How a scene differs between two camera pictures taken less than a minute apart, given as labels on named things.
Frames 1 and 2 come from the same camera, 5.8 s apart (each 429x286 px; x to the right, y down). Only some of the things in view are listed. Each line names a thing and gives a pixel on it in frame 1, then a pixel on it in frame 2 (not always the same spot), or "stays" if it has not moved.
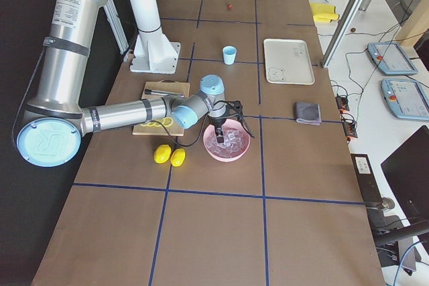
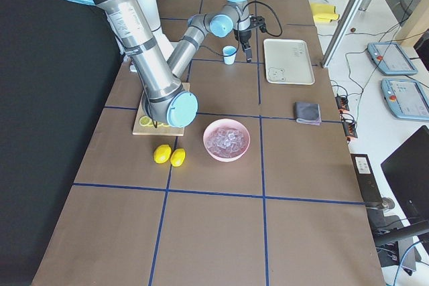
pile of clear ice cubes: x=234 y=143 stays
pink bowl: x=236 y=141 stays
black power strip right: x=350 y=125 stays
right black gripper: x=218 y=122 -> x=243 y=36
